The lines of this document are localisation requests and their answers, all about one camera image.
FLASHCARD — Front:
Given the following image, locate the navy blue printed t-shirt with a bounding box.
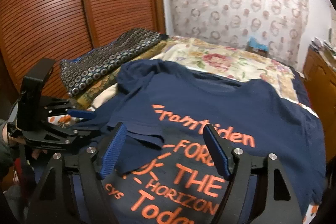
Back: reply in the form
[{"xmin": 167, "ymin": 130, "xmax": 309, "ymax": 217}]
[{"xmin": 76, "ymin": 60, "xmax": 326, "ymax": 223}]

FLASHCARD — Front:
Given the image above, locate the person's left hand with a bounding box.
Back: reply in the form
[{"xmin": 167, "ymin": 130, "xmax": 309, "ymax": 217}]
[{"xmin": 1, "ymin": 122, "xmax": 20, "ymax": 146}]

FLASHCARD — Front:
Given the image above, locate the orange fruit print bedsheet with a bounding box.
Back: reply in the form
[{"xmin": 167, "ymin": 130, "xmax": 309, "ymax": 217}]
[{"xmin": 47, "ymin": 103, "xmax": 320, "ymax": 224}]

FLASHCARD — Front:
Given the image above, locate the dark circle patterned folded quilt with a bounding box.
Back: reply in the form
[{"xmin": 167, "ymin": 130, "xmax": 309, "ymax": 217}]
[{"xmin": 60, "ymin": 28, "xmax": 168, "ymax": 97}]

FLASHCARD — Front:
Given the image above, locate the louvered wooden wardrobe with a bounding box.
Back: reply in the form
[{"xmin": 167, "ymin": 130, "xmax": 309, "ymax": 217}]
[{"xmin": 1, "ymin": 0, "xmax": 166, "ymax": 102}]

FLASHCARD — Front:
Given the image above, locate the floral cream blanket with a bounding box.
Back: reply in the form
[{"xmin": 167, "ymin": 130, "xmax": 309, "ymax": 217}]
[{"xmin": 76, "ymin": 35, "xmax": 300, "ymax": 109}]

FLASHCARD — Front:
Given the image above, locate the wooden sideboard cabinet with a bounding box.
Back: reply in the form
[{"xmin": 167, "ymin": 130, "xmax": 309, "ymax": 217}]
[{"xmin": 303, "ymin": 48, "xmax": 336, "ymax": 161}]

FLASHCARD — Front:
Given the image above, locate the circle patterned sheer curtain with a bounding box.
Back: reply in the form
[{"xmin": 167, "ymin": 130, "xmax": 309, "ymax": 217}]
[{"xmin": 169, "ymin": 0, "xmax": 309, "ymax": 67}]

